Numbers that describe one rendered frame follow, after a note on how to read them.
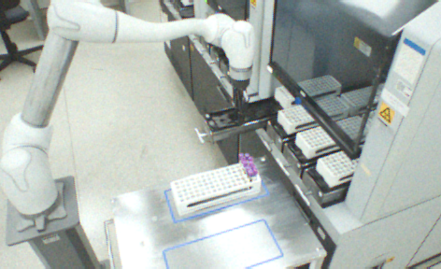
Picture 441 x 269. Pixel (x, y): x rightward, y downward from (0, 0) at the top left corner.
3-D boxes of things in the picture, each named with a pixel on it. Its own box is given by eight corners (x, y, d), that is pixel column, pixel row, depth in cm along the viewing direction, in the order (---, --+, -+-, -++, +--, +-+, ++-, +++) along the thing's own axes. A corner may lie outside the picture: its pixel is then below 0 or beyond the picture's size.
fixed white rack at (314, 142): (354, 126, 157) (358, 115, 153) (369, 141, 151) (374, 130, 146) (293, 144, 150) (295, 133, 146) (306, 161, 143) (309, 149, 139)
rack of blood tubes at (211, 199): (249, 172, 137) (250, 160, 133) (261, 191, 130) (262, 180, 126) (172, 193, 130) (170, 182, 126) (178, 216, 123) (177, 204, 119)
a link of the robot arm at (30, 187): (14, 221, 130) (-13, 181, 115) (13, 185, 143) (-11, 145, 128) (61, 206, 135) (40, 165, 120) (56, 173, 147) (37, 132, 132)
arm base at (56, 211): (17, 242, 130) (10, 233, 127) (17, 196, 146) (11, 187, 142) (68, 226, 135) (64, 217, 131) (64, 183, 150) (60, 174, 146)
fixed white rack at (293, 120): (334, 106, 168) (336, 94, 164) (348, 119, 161) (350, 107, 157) (276, 121, 160) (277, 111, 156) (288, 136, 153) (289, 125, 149)
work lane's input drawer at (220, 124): (329, 92, 187) (333, 77, 181) (345, 108, 177) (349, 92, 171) (192, 129, 168) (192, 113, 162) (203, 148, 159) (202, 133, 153)
